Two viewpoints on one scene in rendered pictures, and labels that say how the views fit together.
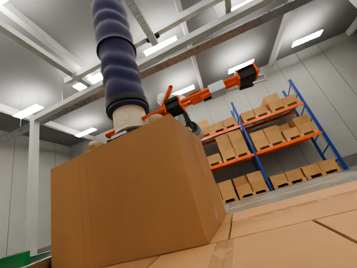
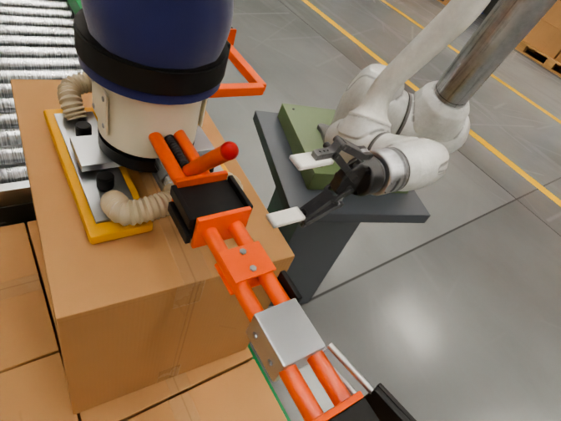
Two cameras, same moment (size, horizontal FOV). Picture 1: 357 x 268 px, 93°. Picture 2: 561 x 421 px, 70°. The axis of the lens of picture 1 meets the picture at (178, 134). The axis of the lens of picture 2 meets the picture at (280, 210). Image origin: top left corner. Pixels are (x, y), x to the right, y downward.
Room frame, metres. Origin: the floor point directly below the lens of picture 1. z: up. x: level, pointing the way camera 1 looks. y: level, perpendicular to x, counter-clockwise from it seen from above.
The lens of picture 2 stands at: (0.42, -0.29, 1.50)
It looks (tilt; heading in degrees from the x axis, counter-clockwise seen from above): 43 degrees down; 28
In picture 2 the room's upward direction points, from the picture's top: 23 degrees clockwise
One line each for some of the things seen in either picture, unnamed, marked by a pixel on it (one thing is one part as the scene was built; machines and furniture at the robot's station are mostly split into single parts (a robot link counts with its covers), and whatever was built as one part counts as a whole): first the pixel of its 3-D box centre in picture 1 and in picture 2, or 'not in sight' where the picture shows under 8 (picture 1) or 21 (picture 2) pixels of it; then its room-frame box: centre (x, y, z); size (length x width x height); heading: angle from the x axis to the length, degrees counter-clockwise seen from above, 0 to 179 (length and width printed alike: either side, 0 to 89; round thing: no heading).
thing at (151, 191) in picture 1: (141, 192); (138, 225); (0.79, 0.24, 0.74); 0.60 x 0.40 x 0.40; 73
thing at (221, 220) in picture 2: (174, 107); (209, 207); (0.73, -0.02, 1.08); 0.10 x 0.08 x 0.06; 167
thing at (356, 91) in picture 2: not in sight; (371, 103); (1.51, 0.15, 0.98); 0.18 x 0.16 x 0.22; 127
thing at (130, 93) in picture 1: (128, 107); (157, 44); (0.79, 0.22, 1.20); 0.23 x 0.23 x 0.04
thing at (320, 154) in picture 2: not in sight; (328, 149); (0.91, -0.07, 1.16); 0.05 x 0.01 x 0.03; 167
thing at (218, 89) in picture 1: (217, 89); (284, 338); (0.68, -0.23, 1.07); 0.07 x 0.07 x 0.04; 77
